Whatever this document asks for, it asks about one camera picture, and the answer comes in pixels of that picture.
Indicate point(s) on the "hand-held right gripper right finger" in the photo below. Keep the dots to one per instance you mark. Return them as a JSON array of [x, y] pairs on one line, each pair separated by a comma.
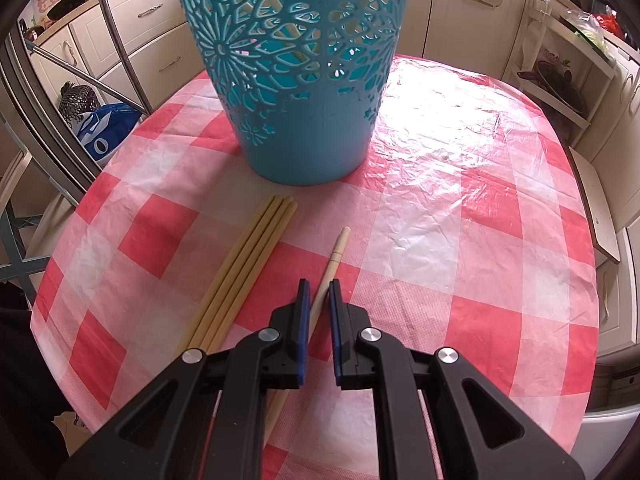
[[336, 330]]

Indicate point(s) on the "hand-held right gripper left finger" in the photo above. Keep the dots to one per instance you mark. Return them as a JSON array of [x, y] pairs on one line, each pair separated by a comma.
[[301, 330]]

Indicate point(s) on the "teal openwork plastic basket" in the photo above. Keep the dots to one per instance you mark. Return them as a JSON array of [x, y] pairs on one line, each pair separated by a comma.
[[310, 150]]

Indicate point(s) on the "red checkered plastic tablecloth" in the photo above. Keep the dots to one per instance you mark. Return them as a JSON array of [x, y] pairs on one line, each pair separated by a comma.
[[450, 210]]

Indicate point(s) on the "blue printed bag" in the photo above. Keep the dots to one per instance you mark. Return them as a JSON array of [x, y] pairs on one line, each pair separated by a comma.
[[107, 130]]

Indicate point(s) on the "white step stool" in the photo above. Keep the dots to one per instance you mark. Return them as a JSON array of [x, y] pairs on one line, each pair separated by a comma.
[[597, 210]]

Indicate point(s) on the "white refrigerator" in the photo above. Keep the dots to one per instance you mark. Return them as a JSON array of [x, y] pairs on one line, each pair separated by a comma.
[[605, 440]]

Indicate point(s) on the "blue and wood folding shelf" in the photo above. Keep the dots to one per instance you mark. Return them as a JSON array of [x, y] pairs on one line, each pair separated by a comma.
[[20, 240]]

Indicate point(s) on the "cream base cabinets with drawers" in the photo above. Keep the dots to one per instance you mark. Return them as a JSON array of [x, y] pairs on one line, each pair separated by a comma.
[[620, 185]]

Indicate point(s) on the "black mesh bag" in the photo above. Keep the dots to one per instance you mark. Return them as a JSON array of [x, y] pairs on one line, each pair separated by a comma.
[[79, 100]]

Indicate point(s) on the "black wok in cart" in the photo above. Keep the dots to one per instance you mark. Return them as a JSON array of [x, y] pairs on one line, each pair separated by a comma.
[[555, 85]]

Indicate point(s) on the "cream base cabinets under sink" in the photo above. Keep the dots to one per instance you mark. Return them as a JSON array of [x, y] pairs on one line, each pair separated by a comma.
[[435, 10]]

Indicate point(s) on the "white trolley cart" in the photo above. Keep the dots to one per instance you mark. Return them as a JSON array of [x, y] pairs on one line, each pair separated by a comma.
[[565, 85]]

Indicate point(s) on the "cream base cabinets with stove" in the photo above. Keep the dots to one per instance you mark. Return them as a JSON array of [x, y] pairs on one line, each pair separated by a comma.
[[125, 30]]

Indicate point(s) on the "bagged cabbage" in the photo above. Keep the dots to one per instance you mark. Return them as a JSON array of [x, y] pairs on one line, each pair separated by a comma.
[[587, 30]]

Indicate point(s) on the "red plastic bag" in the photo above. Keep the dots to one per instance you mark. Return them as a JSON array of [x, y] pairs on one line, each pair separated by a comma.
[[610, 25]]

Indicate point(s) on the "metal sliding door frame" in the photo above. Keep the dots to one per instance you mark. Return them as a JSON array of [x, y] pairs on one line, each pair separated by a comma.
[[45, 125]]

